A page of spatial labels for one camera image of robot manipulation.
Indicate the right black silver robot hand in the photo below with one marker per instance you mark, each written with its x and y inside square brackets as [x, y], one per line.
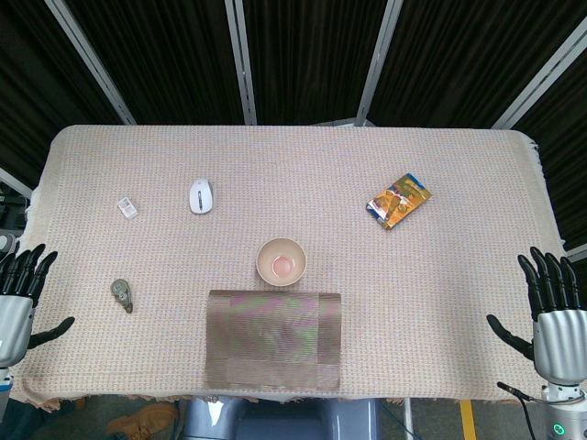
[561, 344]

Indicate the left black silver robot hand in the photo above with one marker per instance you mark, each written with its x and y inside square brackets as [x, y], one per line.
[16, 321]

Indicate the brown woven placemat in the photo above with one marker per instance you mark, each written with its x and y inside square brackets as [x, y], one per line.
[275, 339]

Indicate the pink bowl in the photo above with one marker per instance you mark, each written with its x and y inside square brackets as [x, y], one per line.
[280, 263]

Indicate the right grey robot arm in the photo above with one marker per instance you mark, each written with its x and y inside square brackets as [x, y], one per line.
[566, 412]

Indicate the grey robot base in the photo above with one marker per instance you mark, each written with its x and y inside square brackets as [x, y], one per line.
[275, 421]

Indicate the grey white shoe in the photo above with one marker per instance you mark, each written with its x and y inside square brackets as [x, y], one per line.
[5, 243]

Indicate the small white eraser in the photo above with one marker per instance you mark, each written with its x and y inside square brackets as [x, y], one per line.
[127, 208]

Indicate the brown shoe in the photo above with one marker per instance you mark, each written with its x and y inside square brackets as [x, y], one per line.
[142, 419]

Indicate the white table leg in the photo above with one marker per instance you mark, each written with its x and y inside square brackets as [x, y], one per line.
[408, 421]

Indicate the orange snack packet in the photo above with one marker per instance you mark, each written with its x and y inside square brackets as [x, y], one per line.
[399, 201]

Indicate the white computer mouse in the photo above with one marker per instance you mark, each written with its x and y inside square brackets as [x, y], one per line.
[201, 196]

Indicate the beige woven tablecloth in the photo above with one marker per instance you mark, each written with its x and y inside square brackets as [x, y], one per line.
[293, 160]

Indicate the grey metal partition post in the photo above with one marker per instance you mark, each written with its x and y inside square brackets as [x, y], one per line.
[379, 62]
[90, 62]
[16, 182]
[242, 62]
[578, 253]
[541, 82]

